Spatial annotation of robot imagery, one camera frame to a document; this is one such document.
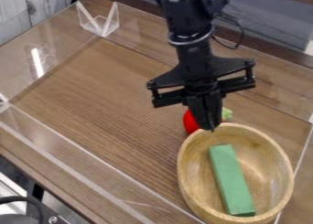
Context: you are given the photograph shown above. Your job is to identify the brown wooden bowl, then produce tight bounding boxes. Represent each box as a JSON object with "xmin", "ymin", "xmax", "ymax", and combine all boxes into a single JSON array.
[{"xmin": 178, "ymin": 123, "xmax": 293, "ymax": 224}]

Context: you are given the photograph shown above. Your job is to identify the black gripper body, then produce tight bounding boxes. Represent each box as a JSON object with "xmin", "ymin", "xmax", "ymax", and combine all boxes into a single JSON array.
[{"xmin": 147, "ymin": 41, "xmax": 255, "ymax": 108}]

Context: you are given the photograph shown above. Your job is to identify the red plush strawberry toy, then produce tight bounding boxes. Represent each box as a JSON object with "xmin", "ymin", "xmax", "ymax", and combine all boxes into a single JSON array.
[{"xmin": 182, "ymin": 108, "xmax": 234, "ymax": 134}]

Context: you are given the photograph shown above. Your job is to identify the clear acrylic barrier wall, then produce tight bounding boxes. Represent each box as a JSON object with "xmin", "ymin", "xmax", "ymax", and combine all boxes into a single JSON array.
[{"xmin": 0, "ymin": 100, "xmax": 203, "ymax": 224}]

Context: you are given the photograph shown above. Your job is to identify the black cable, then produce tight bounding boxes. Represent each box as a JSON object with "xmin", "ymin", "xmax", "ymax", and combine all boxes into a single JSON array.
[{"xmin": 0, "ymin": 197, "xmax": 41, "ymax": 224}]

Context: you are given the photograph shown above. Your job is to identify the green rectangular block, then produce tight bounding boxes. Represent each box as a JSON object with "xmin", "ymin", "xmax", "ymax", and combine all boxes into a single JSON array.
[{"xmin": 207, "ymin": 144, "xmax": 255, "ymax": 217}]

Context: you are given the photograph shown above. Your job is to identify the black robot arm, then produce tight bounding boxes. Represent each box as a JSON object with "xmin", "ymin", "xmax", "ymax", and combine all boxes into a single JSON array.
[{"xmin": 147, "ymin": 0, "xmax": 255, "ymax": 131}]

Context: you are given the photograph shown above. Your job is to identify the black table leg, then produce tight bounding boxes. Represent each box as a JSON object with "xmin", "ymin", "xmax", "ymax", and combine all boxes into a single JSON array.
[{"xmin": 27, "ymin": 183, "xmax": 44, "ymax": 202}]

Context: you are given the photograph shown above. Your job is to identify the clear acrylic corner bracket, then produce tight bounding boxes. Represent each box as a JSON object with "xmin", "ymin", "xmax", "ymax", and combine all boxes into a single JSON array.
[{"xmin": 76, "ymin": 2, "xmax": 120, "ymax": 37}]

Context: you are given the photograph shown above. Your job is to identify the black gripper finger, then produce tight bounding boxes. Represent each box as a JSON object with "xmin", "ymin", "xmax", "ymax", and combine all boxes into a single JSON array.
[
  {"xmin": 207, "ymin": 91, "xmax": 222, "ymax": 132},
  {"xmin": 187, "ymin": 95, "xmax": 214, "ymax": 131}
]

